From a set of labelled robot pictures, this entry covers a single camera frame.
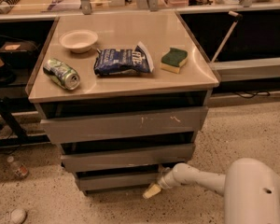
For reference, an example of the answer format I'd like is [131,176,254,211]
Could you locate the grey bottom drawer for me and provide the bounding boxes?
[76,163,174,194]

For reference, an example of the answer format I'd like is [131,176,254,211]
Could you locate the grey drawer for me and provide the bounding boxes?
[61,144,195,173]
[41,106,208,144]
[76,163,174,194]

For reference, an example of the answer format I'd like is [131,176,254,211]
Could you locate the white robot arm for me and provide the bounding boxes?
[143,158,280,224]

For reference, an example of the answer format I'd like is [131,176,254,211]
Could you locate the grey middle drawer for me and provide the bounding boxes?
[61,144,195,173]

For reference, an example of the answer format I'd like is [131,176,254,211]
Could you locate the grey top drawer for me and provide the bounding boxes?
[41,106,208,144]

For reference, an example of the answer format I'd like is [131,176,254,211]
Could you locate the grey drawer cabinet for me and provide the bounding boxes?
[25,10,221,196]

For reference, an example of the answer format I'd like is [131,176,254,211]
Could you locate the green yellow sponge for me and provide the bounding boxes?
[161,48,188,74]

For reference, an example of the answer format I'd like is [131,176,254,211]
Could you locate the blue chip bag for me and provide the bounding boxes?
[93,42,154,76]

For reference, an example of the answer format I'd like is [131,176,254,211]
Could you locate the plastic bottle on floor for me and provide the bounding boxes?
[7,156,29,178]

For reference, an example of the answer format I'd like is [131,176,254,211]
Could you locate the white sneaker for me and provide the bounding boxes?
[0,208,27,224]

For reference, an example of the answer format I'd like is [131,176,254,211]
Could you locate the green soda can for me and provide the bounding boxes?
[43,58,80,91]

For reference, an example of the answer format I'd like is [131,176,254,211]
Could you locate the white paper bowl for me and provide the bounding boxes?
[59,30,98,54]

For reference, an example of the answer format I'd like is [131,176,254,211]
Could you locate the black bag under shelf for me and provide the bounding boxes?
[0,41,39,69]

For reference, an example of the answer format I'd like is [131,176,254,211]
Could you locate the white stick with black tip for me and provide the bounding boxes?
[211,10,243,63]

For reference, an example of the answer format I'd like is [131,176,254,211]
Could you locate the black cable on floor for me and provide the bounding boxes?
[232,90,272,99]

